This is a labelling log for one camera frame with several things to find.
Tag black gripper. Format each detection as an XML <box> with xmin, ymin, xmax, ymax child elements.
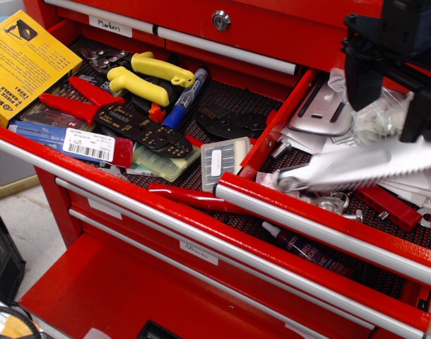
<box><xmin>343</xmin><ymin>1</ymin><xmax>431</xmax><ymax>143</ymax></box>

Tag red right open drawer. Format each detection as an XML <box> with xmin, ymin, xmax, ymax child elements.
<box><xmin>214</xmin><ymin>69</ymin><xmax>431</xmax><ymax>287</ymax></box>

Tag red open drawer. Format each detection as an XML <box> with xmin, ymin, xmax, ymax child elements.
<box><xmin>0</xmin><ymin>19</ymin><xmax>431</xmax><ymax>339</ymax></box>
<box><xmin>214</xmin><ymin>69</ymin><xmax>431</xmax><ymax>287</ymax></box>

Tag silver drawer lock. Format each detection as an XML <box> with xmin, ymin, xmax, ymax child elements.
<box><xmin>212</xmin><ymin>10</ymin><xmax>231</xmax><ymax>31</ymax></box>

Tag red left open drawer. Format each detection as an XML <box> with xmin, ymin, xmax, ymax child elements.
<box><xmin>0</xmin><ymin>19</ymin><xmax>431</xmax><ymax>339</ymax></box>

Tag yellow tap wrench box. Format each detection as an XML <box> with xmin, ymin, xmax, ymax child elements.
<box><xmin>0</xmin><ymin>11</ymin><xmax>82</xmax><ymax>127</ymax></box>

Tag clear plastic parts bag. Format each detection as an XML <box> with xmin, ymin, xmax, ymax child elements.
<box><xmin>328</xmin><ymin>68</ymin><xmax>413</xmax><ymax>145</ymax></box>

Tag white paper stack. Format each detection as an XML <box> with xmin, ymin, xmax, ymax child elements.
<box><xmin>282</xmin><ymin>124</ymin><xmax>431</xmax><ymax>205</ymax></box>

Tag red plastic bar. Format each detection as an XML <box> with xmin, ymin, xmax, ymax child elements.
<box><xmin>355</xmin><ymin>185</ymin><xmax>423</xmax><ymax>232</ymax></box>

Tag silver bolt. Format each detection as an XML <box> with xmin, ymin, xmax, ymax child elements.
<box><xmin>271</xmin><ymin>139</ymin><xmax>293</xmax><ymax>159</ymax></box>

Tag silver key bunch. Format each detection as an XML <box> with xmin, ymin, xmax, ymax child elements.
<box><xmin>300</xmin><ymin>192</ymin><xmax>350</xmax><ymax>215</ymax></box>

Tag silver washer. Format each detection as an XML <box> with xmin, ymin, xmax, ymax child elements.
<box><xmin>417</xmin><ymin>208</ymin><xmax>431</xmax><ymax>229</ymax></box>

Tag white red adhesive pad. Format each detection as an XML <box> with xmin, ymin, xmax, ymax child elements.
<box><xmin>255</xmin><ymin>172</ymin><xmax>300</xmax><ymax>199</ymax></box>

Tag threadlocker bottle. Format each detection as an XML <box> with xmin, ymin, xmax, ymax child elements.
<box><xmin>262</xmin><ymin>221</ymin><xmax>354</xmax><ymax>278</ymax></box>

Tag black crimping tool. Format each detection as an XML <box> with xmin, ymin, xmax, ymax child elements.
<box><xmin>195</xmin><ymin>104</ymin><xmax>268</xmax><ymax>141</ymax></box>

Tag clear drill bit case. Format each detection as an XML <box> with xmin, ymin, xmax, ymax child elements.
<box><xmin>201</xmin><ymin>137</ymin><xmax>251</xmax><ymax>191</ymax></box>

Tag red tool chest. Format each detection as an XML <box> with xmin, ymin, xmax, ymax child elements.
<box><xmin>0</xmin><ymin>0</ymin><xmax>431</xmax><ymax>339</ymax></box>

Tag blue marker pen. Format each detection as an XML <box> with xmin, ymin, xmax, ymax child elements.
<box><xmin>162</xmin><ymin>66</ymin><xmax>208</xmax><ymax>130</ymax></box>

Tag green drill bit case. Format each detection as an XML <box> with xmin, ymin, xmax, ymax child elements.
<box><xmin>126</xmin><ymin>143</ymin><xmax>201</xmax><ymax>182</ymax></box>

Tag blue red drill bit package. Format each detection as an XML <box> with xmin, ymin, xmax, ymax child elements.
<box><xmin>8</xmin><ymin>121</ymin><xmax>134</xmax><ymax>168</ymax></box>

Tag milwaukee bit package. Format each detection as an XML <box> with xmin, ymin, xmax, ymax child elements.
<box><xmin>19</xmin><ymin>102</ymin><xmax>95</xmax><ymax>131</ymax></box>

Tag black bin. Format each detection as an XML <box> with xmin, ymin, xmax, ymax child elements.
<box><xmin>0</xmin><ymin>216</ymin><xmax>26</xmax><ymax>304</ymax></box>

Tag silver metal bracket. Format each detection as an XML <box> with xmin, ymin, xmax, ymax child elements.
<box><xmin>288</xmin><ymin>77</ymin><xmax>353</xmax><ymax>136</ymax></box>

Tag yellow handled pliers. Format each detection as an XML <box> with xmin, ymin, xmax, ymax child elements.
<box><xmin>76</xmin><ymin>46</ymin><xmax>196</xmax><ymax>107</ymax></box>

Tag red handled wire stripper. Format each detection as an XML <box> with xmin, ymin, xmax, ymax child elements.
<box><xmin>39</xmin><ymin>76</ymin><xmax>193</xmax><ymax>158</ymax></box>

